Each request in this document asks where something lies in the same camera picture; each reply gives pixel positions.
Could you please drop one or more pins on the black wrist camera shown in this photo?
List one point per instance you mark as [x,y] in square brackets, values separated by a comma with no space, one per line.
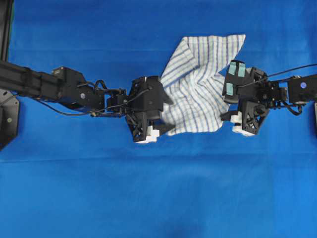
[237,75]
[150,102]

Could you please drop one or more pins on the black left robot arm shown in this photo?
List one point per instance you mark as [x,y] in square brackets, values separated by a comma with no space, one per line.
[69,88]

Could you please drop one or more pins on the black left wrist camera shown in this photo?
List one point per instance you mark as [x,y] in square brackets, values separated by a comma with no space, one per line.
[150,102]

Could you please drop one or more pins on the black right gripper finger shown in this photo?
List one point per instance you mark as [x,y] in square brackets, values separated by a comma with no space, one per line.
[234,117]

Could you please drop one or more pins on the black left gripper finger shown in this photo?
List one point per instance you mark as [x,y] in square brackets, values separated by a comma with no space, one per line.
[156,130]
[165,97]

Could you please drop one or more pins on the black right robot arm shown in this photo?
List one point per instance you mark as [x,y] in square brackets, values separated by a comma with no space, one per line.
[296,92]

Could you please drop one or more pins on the white blue-striped towel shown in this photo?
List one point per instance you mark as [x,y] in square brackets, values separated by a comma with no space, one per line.
[193,81]

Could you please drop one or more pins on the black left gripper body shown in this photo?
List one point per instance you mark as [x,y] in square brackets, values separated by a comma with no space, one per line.
[137,122]

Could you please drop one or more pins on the blue table cloth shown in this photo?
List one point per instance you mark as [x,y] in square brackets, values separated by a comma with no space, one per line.
[84,177]

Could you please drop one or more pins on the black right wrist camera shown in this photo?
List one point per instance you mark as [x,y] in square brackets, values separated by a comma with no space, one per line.
[237,75]

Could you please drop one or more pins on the black aluminium frame post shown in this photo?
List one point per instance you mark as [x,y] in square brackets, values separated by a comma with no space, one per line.
[6,18]

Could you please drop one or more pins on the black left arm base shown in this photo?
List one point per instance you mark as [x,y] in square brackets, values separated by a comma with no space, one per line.
[9,117]

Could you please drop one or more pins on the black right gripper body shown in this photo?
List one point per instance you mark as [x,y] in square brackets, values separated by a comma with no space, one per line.
[256,97]

